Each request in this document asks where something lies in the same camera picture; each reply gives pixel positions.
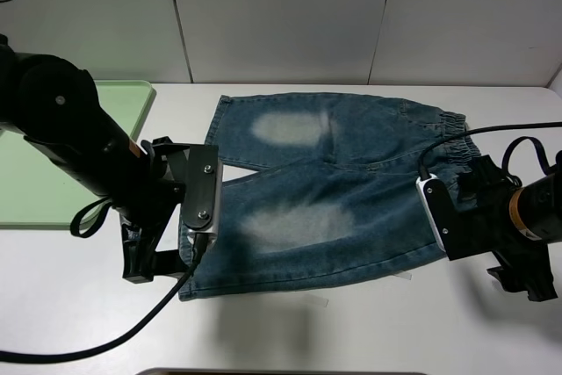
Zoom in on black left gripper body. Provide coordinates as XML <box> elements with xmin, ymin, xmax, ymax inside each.
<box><xmin>118</xmin><ymin>137</ymin><xmax>206</xmax><ymax>283</ymax></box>

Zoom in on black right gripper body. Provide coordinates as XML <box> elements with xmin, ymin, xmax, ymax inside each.
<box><xmin>458</xmin><ymin>155</ymin><xmax>561</xmax><ymax>302</ymax></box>

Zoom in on blue children's denim shorts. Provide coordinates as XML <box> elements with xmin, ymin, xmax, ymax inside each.
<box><xmin>179</xmin><ymin>93</ymin><xmax>479</xmax><ymax>301</ymax></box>

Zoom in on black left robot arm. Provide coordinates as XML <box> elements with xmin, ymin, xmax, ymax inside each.
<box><xmin>1</xmin><ymin>42</ymin><xmax>220</xmax><ymax>284</ymax></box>

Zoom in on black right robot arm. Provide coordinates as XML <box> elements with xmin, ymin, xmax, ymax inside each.
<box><xmin>449</xmin><ymin>155</ymin><xmax>561</xmax><ymax>302</ymax></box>

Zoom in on light green plastic tray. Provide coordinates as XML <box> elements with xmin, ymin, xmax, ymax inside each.
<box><xmin>0</xmin><ymin>79</ymin><xmax>158</xmax><ymax>232</ymax></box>

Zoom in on clear tape strip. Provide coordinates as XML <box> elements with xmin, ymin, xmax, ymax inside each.
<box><xmin>306</xmin><ymin>294</ymin><xmax>328</xmax><ymax>307</ymax></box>
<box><xmin>393</xmin><ymin>271</ymin><xmax>412</xmax><ymax>281</ymax></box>

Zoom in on clear tape strip lower middle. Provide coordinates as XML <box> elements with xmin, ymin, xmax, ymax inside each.
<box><xmin>306</xmin><ymin>294</ymin><xmax>328</xmax><ymax>307</ymax></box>

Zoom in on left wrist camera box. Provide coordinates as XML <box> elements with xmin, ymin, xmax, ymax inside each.
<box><xmin>181</xmin><ymin>144</ymin><xmax>223</xmax><ymax>239</ymax></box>

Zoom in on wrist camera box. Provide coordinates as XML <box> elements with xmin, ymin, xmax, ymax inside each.
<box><xmin>416</xmin><ymin>174</ymin><xmax>465</xmax><ymax>261</ymax></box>
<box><xmin>181</xmin><ymin>144</ymin><xmax>223</xmax><ymax>239</ymax></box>

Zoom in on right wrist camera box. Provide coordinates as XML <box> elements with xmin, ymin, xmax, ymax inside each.
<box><xmin>416</xmin><ymin>174</ymin><xmax>465</xmax><ymax>261</ymax></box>

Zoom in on black right camera cable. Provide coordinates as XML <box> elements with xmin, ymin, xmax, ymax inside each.
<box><xmin>416</xmin><ymin>122</ymin><xmax>562</xmax><ymax>181</ymax></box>

